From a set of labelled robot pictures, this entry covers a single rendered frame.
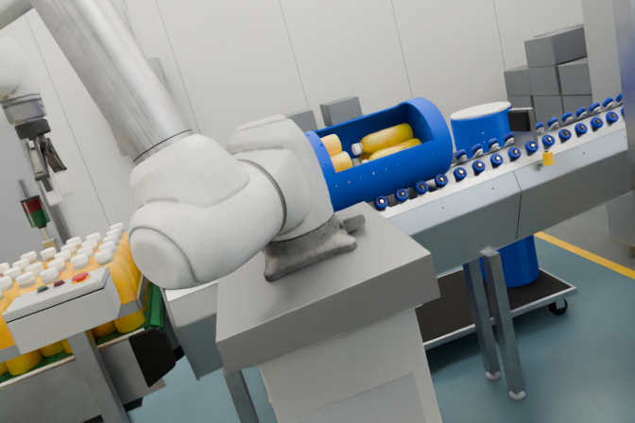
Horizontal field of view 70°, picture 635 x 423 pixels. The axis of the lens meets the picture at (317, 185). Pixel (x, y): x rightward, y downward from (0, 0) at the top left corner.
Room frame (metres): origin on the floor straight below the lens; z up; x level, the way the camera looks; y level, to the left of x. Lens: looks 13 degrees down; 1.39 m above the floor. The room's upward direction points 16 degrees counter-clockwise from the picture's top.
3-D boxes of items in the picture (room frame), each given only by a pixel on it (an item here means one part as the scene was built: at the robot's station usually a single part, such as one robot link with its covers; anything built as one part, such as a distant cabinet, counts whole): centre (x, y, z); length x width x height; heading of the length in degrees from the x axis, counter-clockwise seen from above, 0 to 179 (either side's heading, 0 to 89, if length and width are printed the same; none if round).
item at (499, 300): (1.50, -0.54, 0.31); 0.06 x 0.06 x 0.63; 15
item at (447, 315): (2.02, -0.26, 0.07); 1.50 x 0.52 x 0.15; 98
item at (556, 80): (4.16, -2.64, 0.59); 1.20 x 0.80 x 1.19; 8
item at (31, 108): (1.20, 0.66, 1.50); 0.09 x 0.09 x 0.06
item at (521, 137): (1.63, -0.79, 1.00); 0.10 x 0.04 x 0.15; 15
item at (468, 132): (2.14, -0.85, 0.59); 0.28 x 0.28 x 0.88
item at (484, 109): (2.14, -0.85, 1.03); 0.28 x 0.28 x 0.01
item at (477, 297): (1.63, -0.50, 0.31); 0.06 x 0.06 x 0.63; 15
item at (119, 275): (1.11, 0.57, 1.00); 0.07 x 0.07 x 0.19
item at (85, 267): (1.13, 0.64, 1.00); 0.07 x 0.07 x 0.19
